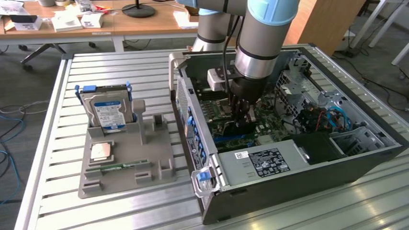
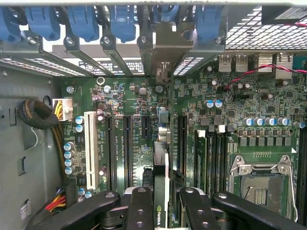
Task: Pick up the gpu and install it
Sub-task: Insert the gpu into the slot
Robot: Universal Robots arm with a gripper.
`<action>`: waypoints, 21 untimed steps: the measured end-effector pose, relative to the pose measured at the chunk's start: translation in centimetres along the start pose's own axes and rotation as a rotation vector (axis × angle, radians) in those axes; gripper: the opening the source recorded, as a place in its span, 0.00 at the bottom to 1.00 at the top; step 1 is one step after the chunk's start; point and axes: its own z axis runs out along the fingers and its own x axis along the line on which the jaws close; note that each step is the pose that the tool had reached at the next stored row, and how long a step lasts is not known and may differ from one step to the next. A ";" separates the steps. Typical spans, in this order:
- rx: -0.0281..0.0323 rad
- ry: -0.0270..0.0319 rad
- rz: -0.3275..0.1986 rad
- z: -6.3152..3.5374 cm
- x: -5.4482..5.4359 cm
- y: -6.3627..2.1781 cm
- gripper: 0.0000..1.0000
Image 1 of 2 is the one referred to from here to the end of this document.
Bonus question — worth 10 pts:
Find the red wire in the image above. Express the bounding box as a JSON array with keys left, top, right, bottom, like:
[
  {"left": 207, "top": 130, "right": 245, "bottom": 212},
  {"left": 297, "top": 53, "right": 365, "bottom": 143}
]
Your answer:
[{"left": 315, "top": 110, "right": 330, "bottom": 130}]

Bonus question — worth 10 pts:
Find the white table frame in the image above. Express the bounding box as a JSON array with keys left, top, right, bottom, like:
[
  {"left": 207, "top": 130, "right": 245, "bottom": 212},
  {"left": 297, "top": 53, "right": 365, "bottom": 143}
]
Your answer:
[{"left": 349, "top": 0, "right": 409, "bottom": 65}]

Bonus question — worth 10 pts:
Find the copper-toned CPU chip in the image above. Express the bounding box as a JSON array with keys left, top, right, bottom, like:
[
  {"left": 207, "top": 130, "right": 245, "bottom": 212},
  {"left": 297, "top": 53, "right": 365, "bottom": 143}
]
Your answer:
[{"left": 90, "top": 143, "right": 111, "bottom": 161}]

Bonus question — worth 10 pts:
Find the silver disk bay cage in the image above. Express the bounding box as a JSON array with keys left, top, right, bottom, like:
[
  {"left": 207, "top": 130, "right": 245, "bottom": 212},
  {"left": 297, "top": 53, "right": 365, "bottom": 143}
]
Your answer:
[{"left": 329, "top": 126, "right": 386, "bottom": 158}]

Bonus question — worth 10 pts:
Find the blue expansion slot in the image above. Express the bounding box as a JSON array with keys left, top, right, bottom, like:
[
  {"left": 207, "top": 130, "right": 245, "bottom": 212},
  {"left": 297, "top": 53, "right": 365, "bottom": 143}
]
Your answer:
[{"left": 213, "top": 135, "right": 246, "bottom": 142}]

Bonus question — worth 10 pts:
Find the white floor cable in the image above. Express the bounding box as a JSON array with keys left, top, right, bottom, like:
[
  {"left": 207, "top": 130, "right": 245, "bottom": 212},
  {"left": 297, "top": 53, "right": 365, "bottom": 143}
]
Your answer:
[{"left": 0, "top": 100, "right": 50, "bottom": 115}]

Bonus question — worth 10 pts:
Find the perforated metal drive cage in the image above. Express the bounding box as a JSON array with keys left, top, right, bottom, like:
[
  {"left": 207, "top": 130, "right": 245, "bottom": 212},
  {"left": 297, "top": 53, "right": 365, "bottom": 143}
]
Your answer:
[{"left": 274, "top": 69, "right": 319, "bottom": 115}]

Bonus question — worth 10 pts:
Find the white electrical box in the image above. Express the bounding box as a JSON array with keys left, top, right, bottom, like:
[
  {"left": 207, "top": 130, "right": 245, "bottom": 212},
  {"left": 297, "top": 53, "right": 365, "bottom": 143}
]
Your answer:
[{"left": 341, "top": 31, "right": 357, "bottom": 52}]

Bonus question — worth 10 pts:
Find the CPU socket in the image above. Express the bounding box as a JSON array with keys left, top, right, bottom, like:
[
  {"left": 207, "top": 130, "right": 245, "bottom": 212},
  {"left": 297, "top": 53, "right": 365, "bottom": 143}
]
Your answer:
[{"left": 215, "top": 99, "right": 233, "bottom": 119}]

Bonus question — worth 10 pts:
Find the grey wheeled desk foot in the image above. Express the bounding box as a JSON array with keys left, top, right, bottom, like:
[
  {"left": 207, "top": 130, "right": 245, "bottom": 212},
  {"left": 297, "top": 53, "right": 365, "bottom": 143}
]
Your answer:
[{"left": 18, "top": 42, "right": 96, "bottom": 71}]

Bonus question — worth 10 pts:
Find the white box with black print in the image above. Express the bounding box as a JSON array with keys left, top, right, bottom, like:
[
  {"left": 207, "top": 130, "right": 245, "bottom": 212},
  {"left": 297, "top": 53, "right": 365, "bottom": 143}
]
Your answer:
[{"left": 78, "top": 13, "right": 105, "bottom": 29}]

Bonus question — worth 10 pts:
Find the grey power supply with label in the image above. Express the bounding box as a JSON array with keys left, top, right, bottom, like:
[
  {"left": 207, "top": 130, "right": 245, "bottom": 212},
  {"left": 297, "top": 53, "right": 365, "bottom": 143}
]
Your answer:
[{"left": 210, "top": 140, "right": 310, "bottom": 187}]

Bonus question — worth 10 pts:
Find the green motherboard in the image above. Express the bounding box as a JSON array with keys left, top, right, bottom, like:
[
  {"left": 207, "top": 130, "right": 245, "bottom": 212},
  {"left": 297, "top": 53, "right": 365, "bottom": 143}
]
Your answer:
[{"left": 194, "top": 81, "right": 294, "bottom": 154}]

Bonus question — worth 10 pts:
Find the hard disk in blue caddy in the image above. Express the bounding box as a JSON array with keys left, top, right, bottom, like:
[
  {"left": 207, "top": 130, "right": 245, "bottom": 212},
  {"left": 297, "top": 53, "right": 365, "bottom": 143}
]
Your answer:
[{"left": 74, "top": 81, "right": 137, "bottom": 134}]

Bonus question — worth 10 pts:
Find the brown cardboard box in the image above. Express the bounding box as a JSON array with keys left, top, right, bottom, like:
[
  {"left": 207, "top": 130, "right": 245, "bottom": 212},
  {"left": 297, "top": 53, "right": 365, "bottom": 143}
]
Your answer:
[{"left": 185, "top": 4, "right": 202, "bottom": 16}]

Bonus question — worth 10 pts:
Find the blue floor cable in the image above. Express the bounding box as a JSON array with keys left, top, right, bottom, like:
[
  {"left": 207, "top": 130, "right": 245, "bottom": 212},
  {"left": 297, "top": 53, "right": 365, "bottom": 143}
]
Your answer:
[{"left": 0, "top": 115, "right": 25, "bottom": 204}]

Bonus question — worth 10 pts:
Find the black round lamp base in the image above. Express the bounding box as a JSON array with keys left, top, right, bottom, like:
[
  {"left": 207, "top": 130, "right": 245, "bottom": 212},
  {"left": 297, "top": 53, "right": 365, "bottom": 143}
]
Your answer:
[{"left": 121, "top": 0, "right": 157, "bottom": 18}]

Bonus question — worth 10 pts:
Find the grey plastic parts rack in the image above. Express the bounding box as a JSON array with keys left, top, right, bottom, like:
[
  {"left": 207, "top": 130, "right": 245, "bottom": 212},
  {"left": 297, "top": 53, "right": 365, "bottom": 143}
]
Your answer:
[{"left": 77, "top": 99, "right": 179, "bottom": 199}]

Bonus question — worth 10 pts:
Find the black GPU card metal bracket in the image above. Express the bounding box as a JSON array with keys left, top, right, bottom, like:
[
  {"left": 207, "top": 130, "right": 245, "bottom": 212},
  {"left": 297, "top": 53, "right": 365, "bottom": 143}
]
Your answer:
[{"left": 219, "top": 119, "right": 258, "bottom": 139}]

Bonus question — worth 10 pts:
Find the white box with round disc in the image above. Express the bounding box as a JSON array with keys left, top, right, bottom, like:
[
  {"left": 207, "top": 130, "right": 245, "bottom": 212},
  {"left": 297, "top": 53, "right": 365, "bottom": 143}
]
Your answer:
[{"left": 50, "top": 14, "right": 82, "bottom": 32}]

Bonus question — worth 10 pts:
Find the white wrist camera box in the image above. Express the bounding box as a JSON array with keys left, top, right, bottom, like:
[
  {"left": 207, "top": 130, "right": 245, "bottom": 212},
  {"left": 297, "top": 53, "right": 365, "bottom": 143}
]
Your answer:
[{"left": 206, "top": 68, "right": 235, "bottom": 92}]

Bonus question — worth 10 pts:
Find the wooden desk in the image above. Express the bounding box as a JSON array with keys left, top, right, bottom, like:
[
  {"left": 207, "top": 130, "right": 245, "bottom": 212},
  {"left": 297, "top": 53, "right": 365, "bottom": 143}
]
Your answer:
[{"left": 0, "top": 0, "right": 290, "bottom": 52}]

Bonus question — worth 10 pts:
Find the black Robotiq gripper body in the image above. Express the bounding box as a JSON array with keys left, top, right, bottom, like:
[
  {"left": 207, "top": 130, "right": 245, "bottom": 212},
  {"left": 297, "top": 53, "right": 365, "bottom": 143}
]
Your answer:
[{"left": 229, "top": 77, "right": 267, "bottom": 105}]

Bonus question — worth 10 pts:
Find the white box with black lid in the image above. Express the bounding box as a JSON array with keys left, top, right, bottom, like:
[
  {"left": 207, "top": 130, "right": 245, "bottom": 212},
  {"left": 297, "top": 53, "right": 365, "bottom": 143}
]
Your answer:
[{"left": 9, "top": 14, "right": 42, "bottom": 31}]

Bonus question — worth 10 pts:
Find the green RAM stick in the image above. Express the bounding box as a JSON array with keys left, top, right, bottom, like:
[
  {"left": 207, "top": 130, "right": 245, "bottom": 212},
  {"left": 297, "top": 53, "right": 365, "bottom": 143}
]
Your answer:
[{"left": 85, "top": 161, "right": 150, "bottom": 172}]

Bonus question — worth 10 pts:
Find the black open PC case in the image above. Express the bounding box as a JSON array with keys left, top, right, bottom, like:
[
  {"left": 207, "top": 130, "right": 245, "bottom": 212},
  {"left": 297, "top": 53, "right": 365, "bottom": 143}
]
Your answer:
[{"left": 167, "top": 43, "right": 406, "bottom": 225}]

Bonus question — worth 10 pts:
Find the wooden cabinet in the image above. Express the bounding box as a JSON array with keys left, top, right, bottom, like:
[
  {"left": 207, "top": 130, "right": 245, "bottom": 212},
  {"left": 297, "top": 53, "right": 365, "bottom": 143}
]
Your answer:
[{"left": 281, "top": 0, "right": 366, "bottom": 55}]

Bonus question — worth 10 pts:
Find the blue wire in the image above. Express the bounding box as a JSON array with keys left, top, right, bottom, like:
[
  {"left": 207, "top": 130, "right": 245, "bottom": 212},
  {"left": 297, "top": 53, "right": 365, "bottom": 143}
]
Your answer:
[{"left": 325, "top": 106, "right": 351, "bottom": 131}]

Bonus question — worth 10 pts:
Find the white paper booklet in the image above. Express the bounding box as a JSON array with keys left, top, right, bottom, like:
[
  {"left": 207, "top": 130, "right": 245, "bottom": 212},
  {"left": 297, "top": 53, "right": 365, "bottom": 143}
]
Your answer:
[{"left": 173, "top": 11, "right": 201, "bottom": 30}]

